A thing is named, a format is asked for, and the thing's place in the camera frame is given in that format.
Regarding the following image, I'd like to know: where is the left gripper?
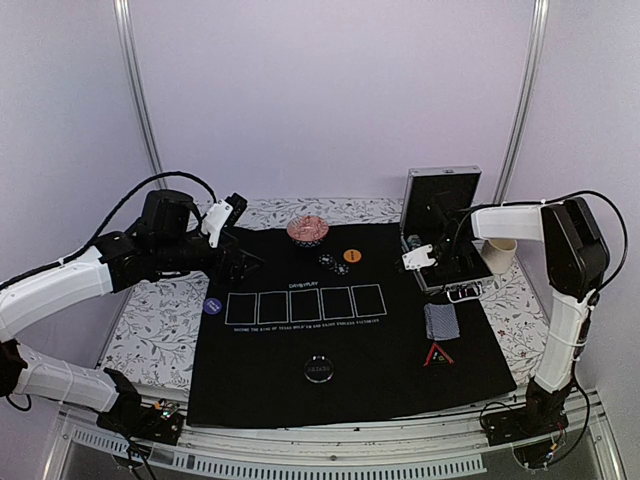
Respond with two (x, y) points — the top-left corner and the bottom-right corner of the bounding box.
(155, 231), (265, 288)

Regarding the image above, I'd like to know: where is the purple small blind button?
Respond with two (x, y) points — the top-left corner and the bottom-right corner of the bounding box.
(203, 297), (224, 315)

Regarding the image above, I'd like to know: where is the blue playing card deck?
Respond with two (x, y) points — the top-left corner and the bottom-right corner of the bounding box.
(424, 303), (460, 341)

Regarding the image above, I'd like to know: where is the black 100 poker chip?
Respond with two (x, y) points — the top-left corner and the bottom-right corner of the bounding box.
(318, 254), (336, 267)

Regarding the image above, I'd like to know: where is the black poker chip stack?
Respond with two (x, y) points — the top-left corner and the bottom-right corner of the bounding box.
(333, 264), (349, 276)

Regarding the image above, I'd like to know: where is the orange big blind button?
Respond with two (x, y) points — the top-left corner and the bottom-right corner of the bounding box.
(343, 249), (362, 263)

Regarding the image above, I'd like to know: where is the clear dealer button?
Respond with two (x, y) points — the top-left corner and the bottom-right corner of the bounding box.
(303, 355), (334, 384)

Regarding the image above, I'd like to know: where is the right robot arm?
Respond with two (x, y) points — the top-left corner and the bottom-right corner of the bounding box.
(422, 191), (610, 442)

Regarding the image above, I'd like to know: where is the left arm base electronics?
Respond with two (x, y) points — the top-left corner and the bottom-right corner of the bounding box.
(96, 390), (184, 446)

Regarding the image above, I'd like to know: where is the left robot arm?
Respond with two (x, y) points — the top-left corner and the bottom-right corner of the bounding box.
(1, 190), (263, 434)

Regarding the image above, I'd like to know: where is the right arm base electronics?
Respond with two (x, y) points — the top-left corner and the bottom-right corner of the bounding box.
(479, 401), (569, 470)

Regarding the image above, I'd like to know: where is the cream ceramic mug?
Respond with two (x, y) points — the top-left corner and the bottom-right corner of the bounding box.
(481, 238), (517, 275)

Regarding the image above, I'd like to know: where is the left poker chip row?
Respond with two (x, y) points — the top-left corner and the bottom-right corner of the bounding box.
(406, 234), (423, 250)

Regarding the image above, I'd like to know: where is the aluminium poker chip case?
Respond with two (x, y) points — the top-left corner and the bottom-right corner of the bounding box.
(400, 165), (492, 303)

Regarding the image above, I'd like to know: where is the patterned small bowl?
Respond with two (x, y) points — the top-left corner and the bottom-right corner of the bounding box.
(286, 215), (329, 248)

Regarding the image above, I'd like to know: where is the red black triangle card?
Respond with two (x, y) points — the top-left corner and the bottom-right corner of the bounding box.
(423, 342), (455, 367)

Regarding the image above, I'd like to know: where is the black poker mat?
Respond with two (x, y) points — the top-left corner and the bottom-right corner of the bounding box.
(187, 223), (516, 428)

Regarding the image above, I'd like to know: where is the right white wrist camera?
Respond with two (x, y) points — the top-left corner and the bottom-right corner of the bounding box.
(402, 244), (437, 271)

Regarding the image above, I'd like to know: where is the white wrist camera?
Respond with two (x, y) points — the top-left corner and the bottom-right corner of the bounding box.
(402, 244), (437, 271)
(200, 193), (248, 249)

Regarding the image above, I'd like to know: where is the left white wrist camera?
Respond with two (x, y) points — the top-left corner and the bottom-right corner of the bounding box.
(200, 193), (248, 249)

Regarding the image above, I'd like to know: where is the left black cable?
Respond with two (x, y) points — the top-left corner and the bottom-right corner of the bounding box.
(0, 171), (216, 291)

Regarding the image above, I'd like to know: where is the front aluminium rail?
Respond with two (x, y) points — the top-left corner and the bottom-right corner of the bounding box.
(43, 389), (631, 479)

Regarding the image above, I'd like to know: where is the right aluminium frame post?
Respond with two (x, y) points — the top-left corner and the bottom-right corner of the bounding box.
(492, 0), (549, 203)

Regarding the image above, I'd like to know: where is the aluminium frame post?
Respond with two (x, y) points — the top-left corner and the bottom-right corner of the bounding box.
(492, 0), (549, 203)
(113, 0), (164, 174)

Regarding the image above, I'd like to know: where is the left aluminium frame post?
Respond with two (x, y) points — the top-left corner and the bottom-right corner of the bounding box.
(113, 0), (164, 174)

